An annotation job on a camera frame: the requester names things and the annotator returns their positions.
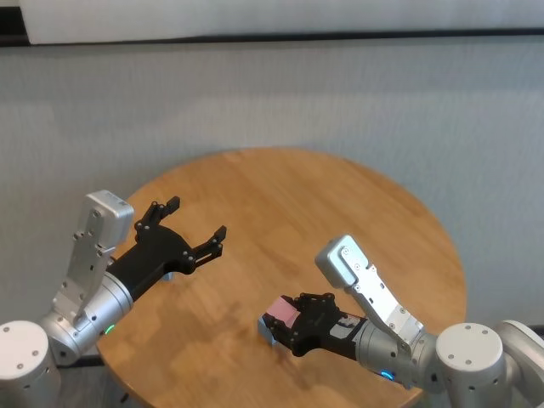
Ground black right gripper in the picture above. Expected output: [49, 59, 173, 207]
[261, 291, 369, 360]

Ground white wall panel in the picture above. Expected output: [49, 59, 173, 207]
[19, 0, 544, 45]

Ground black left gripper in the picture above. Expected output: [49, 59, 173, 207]
[105, 195, 228, 301]

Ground pink cube block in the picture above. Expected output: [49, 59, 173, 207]
[266, 296, 301, 329]

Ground black horizontal trim strip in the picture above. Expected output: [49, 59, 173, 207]
[0, 27, 544, 48]

